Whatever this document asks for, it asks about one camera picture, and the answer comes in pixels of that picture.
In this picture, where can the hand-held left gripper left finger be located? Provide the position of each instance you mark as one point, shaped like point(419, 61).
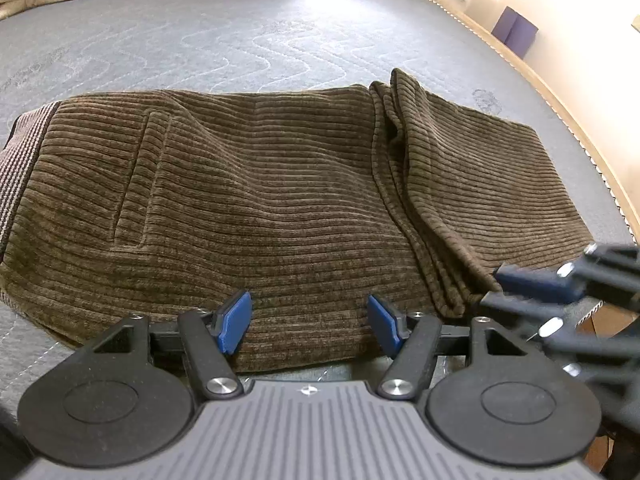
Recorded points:
point(235, 320)

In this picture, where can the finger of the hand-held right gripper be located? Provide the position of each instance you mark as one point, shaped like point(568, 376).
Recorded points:
point(590, 350)
point(530, 281)

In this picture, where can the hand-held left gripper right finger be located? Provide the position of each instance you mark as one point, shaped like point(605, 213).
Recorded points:
point(384, 325)

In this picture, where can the purple box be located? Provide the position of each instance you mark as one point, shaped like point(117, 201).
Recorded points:
point(515, 30)

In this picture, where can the grey quilted mattress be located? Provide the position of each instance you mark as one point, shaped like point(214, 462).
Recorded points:
point(225, 35)

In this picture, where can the wooden bed frame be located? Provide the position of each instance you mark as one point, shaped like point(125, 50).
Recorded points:
point(565, 105)

